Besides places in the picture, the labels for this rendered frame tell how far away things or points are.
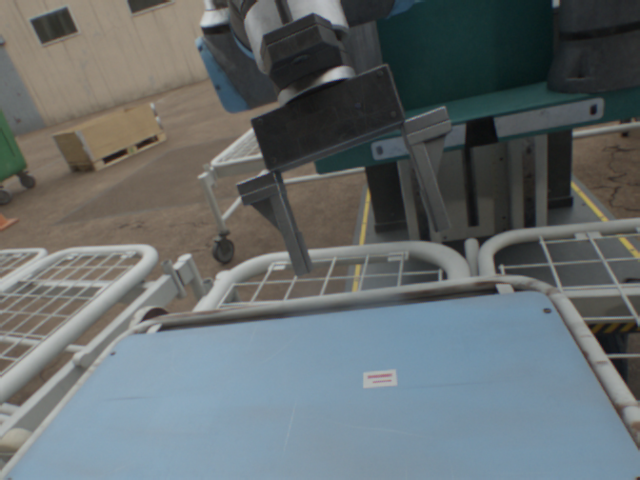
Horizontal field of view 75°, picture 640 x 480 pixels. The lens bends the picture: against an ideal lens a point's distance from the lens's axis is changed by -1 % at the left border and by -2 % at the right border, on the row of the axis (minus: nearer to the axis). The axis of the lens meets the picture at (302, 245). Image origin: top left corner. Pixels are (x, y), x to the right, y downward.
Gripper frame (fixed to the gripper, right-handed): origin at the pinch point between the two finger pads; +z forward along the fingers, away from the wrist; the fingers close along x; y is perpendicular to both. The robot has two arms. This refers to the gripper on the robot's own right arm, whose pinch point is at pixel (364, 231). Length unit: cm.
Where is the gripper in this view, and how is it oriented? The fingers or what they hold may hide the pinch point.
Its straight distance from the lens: 40.2
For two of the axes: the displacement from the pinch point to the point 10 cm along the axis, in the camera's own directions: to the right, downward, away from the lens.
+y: 1.8, -1.0, 9.8
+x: -9.3, 3.1, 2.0
